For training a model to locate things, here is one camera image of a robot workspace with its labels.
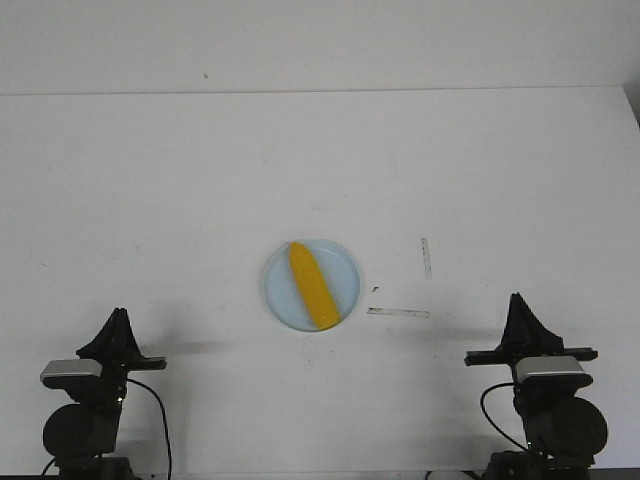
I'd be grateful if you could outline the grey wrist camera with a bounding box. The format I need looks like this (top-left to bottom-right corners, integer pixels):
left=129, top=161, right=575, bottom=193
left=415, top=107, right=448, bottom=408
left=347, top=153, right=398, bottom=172
left=40, top=359, right=103, bottom=389
left=515, top=356, right=593, bottom=387

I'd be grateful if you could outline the clear tape strip horizontal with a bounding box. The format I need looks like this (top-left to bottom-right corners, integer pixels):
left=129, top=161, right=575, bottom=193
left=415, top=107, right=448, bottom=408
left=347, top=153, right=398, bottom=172
left=367, top=307, right=431, bottom=318

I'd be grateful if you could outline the yellow corn cob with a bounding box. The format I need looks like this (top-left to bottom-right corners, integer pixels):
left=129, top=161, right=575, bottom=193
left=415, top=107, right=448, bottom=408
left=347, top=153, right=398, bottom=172
left=288, top=242, right=341, bottom=331

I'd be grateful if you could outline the light blue round plate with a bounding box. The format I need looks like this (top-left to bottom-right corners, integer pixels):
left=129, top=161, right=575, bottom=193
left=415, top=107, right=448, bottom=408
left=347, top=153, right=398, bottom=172
left=261, top=239, right=361, bottom=333

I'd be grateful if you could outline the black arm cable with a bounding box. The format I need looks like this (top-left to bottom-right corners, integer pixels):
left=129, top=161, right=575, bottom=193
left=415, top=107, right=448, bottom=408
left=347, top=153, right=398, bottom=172
left=124, top=380, right=174, bottom=479
left=480, top=383, right=529, bottom=449

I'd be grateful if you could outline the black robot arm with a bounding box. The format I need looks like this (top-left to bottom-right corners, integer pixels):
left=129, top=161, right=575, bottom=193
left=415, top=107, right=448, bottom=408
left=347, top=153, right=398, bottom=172
left=465, top=293, right=608, bottom=479
left=40, top=307, right=173, bottom=479

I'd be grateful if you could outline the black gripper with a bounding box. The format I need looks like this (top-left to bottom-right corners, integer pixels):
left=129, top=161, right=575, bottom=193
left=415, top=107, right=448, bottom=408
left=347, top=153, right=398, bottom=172
left=76, top=308, right=167, bottom=400
left=464, top=293, right=598, bottom=388

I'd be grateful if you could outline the clear tape strip vertical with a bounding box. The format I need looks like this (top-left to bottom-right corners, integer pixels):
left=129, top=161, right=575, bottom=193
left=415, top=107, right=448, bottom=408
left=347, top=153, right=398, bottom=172
left=420, top=237, right=432, bottom=279

